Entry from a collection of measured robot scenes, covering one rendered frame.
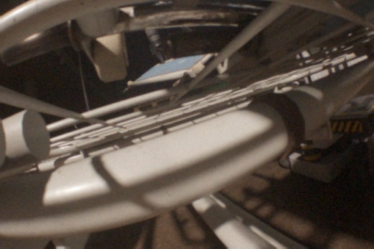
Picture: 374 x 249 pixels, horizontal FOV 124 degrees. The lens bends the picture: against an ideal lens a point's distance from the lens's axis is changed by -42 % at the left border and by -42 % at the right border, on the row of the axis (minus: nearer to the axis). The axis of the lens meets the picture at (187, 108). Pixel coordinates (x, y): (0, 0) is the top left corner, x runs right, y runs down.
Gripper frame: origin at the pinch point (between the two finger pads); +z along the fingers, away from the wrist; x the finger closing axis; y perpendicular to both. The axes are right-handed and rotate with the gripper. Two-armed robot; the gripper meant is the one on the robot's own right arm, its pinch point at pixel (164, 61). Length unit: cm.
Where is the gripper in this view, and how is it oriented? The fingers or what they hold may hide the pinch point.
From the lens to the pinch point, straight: 135.5
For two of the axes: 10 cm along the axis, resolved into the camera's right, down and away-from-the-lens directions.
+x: 7.1, -5.1, 4.9
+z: 3.8, 8.6, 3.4
